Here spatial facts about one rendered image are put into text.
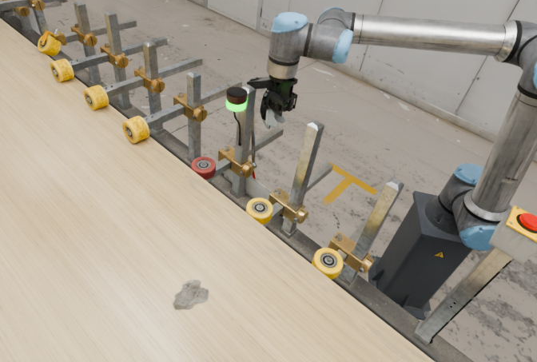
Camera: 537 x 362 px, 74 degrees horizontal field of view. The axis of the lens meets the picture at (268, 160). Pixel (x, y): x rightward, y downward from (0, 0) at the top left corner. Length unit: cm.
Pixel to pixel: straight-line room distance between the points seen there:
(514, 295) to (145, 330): 210
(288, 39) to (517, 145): 72
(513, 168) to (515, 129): 13
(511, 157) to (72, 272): 123
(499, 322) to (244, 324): 172
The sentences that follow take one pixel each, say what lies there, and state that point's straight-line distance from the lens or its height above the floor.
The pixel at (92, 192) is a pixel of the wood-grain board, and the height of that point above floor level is 90.
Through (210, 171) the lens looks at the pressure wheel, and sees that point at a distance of 117.
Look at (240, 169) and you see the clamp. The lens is 125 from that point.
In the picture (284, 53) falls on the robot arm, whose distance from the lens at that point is 102.
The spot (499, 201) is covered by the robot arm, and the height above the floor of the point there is 94.
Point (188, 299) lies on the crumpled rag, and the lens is 91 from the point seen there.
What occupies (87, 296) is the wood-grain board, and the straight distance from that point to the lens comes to 96.
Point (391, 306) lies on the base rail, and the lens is 125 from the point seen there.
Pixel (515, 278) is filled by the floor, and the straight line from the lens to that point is 264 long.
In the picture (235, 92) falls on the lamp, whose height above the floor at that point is 117.
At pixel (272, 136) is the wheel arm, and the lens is 141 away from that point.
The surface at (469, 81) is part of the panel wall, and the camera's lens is 358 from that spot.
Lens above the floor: 171
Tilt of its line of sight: 41 degrees down
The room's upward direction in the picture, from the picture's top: 10 degrees clockwise
